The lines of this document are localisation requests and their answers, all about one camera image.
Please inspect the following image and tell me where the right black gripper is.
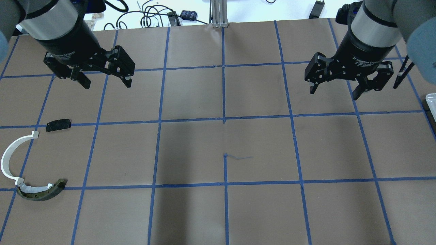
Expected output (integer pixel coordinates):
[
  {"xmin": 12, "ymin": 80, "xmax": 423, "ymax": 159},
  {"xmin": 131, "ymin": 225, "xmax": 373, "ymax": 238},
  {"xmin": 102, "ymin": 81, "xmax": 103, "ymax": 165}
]
[{"xmin": 304, "ymin": 32, "xmax": 394, "ymax": 101}]

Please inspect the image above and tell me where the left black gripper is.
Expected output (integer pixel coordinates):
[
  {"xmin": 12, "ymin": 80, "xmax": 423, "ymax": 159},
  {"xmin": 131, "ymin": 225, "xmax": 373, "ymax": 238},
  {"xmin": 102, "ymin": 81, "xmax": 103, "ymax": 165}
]
[{"xmin": 43, "ymin": 31, "xmax": 135, "ymax": 89}]

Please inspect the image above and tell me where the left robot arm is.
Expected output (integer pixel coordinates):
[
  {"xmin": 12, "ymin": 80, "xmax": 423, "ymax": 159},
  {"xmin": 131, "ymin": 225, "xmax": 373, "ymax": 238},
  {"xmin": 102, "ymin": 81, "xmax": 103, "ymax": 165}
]
[{"xmin": 1, "ymin": 0, "xmax": 135, "ymax": 89}]

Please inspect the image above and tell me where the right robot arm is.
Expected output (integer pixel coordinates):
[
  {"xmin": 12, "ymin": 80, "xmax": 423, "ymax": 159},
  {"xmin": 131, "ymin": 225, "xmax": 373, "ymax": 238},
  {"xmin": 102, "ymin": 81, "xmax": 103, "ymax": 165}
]
[{"xmin": 304, "ymin": 0, "xmax": 436, "ymax": 100}]

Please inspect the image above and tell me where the small black plastic block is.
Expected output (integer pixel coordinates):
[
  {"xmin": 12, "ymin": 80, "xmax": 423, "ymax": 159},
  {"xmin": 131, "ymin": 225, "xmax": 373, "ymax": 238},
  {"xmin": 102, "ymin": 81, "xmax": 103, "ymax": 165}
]
[{"xmin": 46, "ymin": 118, "xmax": 72, "ymax": 132}]

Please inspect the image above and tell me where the black power adapter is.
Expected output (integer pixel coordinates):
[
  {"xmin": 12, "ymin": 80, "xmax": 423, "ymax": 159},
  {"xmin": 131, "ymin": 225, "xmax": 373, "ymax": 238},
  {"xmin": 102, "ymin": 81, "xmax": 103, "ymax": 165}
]
[{"xmin": 308, "ymin": 0, "xmax": 325, "ymax": 19}]

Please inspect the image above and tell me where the white curved plastic part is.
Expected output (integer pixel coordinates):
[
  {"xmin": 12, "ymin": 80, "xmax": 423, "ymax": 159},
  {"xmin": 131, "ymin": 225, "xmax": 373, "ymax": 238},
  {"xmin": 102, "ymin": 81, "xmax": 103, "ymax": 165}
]
[{"xmin": 1, "ymin": 131, "xmax": 40, "ymax": 186}]

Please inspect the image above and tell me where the olive brake shoe part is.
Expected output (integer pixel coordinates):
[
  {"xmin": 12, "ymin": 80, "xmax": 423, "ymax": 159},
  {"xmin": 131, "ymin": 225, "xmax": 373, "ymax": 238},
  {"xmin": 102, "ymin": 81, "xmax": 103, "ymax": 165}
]
[{"xmin": 17, "ymin": 179, "xmax": 67, "ymax": 201}]

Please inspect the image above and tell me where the aluminium frame post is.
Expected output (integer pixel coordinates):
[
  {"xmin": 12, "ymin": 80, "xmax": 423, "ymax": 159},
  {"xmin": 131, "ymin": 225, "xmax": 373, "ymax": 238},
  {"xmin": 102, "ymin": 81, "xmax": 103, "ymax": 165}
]
[{"xmin": 209, "ymin": 0, "xmax": 229, "ymax": 28}]

